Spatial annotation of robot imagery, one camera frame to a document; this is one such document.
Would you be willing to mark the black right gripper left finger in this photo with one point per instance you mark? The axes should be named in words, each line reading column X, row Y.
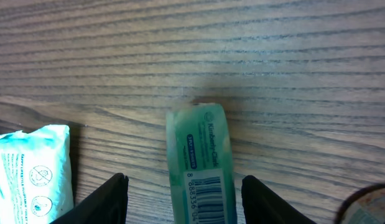
column 108, row 204

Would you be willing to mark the green lid white jar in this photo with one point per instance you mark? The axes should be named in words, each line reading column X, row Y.
column 364, row 206

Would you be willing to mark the teal tissue pack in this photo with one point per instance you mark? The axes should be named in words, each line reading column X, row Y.
column 35, row 175

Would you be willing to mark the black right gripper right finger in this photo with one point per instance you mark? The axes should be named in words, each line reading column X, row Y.
column 263, row 206

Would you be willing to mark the small teal packet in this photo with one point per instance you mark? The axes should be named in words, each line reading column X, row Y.
column 200, row 163

